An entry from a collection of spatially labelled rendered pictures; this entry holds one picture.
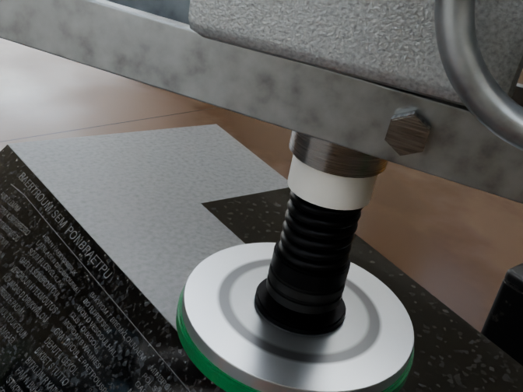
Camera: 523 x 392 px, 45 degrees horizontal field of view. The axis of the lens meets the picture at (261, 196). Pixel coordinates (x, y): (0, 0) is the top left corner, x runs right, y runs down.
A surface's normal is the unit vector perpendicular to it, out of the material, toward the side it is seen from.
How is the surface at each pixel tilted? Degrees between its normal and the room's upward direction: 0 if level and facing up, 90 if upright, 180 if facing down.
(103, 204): 0
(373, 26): 90
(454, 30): 90
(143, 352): 45
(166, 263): 0
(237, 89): 90
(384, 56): 90
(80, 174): 0
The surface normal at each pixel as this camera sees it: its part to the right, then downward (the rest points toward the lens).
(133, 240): 0.18, -0.87
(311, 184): -0.58, 0.28
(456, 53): -0.32, 0.38
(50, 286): -0.42, -0.50
